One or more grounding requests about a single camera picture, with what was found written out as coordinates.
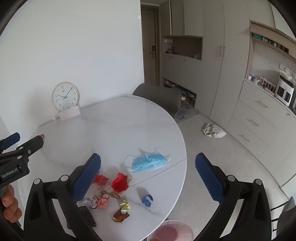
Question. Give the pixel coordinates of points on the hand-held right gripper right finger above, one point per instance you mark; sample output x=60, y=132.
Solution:
x=208, y=178

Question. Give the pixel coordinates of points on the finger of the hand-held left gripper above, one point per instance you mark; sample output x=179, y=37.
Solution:
x=32, y=144
x=10, y=140

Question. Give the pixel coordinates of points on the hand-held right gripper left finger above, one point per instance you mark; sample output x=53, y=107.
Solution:
x=89, y=176

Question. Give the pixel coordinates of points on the pink paper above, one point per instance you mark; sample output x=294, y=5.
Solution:
x=103, y=202

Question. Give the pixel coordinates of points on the white round bin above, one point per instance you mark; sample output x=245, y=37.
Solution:
x=170, y=233

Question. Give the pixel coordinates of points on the person's left hand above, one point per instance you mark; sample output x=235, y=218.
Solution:
x=10, y=204

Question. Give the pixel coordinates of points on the red crumpled paper ball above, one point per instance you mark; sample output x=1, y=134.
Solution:
x=100, y=179

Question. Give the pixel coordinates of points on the brown striped crumpled wrapper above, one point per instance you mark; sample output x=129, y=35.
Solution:
x=108, y=192

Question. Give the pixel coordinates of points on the silver crumpled wrapper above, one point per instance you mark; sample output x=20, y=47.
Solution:
x=90, y=202

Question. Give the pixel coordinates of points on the red crumpled wrapper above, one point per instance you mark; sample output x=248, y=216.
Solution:
x=120, y=183

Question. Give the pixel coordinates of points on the yellow crumpled paper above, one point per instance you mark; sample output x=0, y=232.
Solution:
x=124, y=205

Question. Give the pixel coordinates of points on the white bag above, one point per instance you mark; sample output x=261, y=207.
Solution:
x=212, y=131

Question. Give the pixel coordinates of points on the brown shiny wrapper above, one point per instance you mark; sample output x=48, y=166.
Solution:
x=120, y=216

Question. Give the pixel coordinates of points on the blue face mask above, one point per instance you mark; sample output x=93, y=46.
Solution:
x=149, y=163

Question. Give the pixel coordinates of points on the blue crumpled paper ball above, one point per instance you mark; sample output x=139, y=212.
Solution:
x=147, y=200

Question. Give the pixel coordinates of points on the patterned floor mat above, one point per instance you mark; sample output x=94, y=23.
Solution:
x=186, y=112

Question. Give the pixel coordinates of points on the beige drawer cabinet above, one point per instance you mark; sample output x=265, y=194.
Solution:
x=254, y=120

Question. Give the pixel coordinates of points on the grey chair with black legs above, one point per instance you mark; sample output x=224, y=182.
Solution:
x=286, y=220

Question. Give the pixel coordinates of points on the beige tall cabinet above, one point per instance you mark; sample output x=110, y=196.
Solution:
x=208, y=69

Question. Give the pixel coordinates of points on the white dish rack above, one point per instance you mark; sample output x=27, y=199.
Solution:
x=267, y=84

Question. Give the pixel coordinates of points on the white countertop oven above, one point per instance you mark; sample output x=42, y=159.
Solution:
x=284, y=91

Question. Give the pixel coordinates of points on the brown door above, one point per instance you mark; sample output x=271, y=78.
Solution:
x=150, y=46

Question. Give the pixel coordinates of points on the round white wall clock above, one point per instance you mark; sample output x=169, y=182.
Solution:
x=65, y=96

